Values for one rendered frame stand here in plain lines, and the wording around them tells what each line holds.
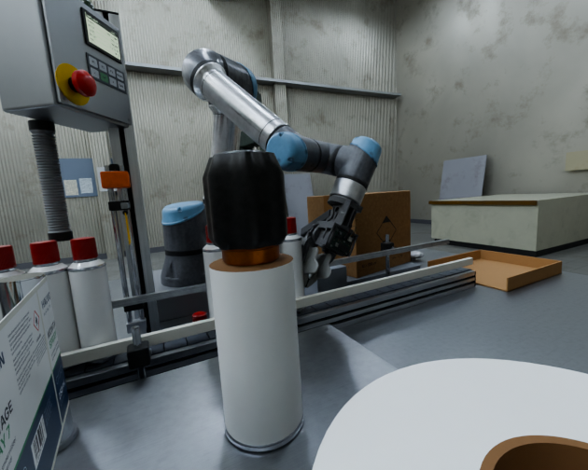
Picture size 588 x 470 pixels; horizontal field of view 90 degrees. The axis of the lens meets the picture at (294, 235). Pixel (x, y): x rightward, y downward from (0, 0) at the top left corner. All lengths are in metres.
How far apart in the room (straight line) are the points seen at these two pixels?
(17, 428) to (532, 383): 0.31
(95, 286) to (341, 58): 9.39
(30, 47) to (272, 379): 0.57
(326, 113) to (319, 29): 2.14
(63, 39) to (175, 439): 0.58
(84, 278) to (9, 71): 0.33
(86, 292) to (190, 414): 0.26
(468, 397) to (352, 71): 9.69
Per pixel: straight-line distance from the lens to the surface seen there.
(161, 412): 0.45
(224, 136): 0.94
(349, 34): 10.13
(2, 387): 0.27
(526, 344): 0.73
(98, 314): 0.58
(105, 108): 0.67
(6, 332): 0.28
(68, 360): 0.59
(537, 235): 5.48
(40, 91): 0.61
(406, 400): 0.19
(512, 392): 0.21
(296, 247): 0.62
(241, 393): 0.33
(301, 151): 0.61
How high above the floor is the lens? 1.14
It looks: 8 degrees down
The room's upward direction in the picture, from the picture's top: 4 degrees counter-clockwise
